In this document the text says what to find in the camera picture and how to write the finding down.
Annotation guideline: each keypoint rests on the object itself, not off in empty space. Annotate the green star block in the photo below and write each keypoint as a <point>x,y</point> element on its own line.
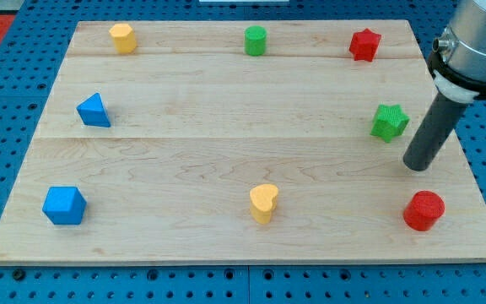
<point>389,122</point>

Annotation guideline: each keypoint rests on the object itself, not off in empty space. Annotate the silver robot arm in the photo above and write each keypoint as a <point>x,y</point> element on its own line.
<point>462,45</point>

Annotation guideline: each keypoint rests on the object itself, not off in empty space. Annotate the blue triangle block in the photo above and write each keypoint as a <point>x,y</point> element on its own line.
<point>93,113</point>

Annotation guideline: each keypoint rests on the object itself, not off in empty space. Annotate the red star block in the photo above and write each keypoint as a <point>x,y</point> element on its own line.
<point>364,45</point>

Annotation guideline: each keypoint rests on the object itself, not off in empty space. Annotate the yellow heart block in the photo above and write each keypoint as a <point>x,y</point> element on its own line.
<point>263,201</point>

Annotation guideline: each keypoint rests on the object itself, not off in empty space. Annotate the wooden board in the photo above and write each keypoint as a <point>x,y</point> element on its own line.
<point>196,124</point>

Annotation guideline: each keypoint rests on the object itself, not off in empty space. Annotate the green cylinder block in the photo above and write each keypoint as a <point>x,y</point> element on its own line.
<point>255,40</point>

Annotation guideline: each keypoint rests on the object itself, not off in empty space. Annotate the yellow hexagon block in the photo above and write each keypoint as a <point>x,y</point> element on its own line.
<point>123,37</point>

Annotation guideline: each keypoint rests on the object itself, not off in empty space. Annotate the blue cube block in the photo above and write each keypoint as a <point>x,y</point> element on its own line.
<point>64,205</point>

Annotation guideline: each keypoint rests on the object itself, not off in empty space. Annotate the red cylinder block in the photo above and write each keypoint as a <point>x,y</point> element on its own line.
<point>424,209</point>

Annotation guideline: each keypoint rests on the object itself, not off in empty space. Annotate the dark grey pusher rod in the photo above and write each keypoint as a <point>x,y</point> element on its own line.
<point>438,123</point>

